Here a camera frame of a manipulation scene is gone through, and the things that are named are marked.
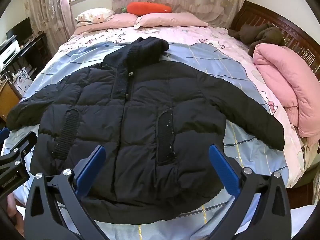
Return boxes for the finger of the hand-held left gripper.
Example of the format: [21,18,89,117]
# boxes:
[0,131,38,173]
[0,127,10,144]

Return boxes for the dark desk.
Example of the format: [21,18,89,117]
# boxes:
[0,31,53,100]

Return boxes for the printed pink blue bed sheet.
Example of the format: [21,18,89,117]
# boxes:
[1,26,308,240]

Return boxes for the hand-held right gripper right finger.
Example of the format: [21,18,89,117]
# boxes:
[207,144,293,240]

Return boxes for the white printer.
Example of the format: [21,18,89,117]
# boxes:
[0,39,20,66]

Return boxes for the dark brown clothes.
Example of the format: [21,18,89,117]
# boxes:
[227,24,285,52]

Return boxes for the orange carrot plush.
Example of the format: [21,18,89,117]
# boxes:
[121,2,173,14]

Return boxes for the pink pillow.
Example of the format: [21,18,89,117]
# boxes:
[75,14,138,30]
[134,12,209,29]

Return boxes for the floral white pillow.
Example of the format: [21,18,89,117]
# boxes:
[75,8,115,23]

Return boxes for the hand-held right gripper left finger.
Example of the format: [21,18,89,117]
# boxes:
[24,145,110,240]

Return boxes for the folded pink quilt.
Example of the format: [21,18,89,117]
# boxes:
[252,43,320,138]

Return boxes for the black puffer jacket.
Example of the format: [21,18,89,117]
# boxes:
[6,36,285,227]

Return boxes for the black monitor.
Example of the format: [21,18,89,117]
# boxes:
[5,17,33,46]

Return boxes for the wooden bed headboard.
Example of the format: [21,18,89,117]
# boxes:
[229,0,320,205]

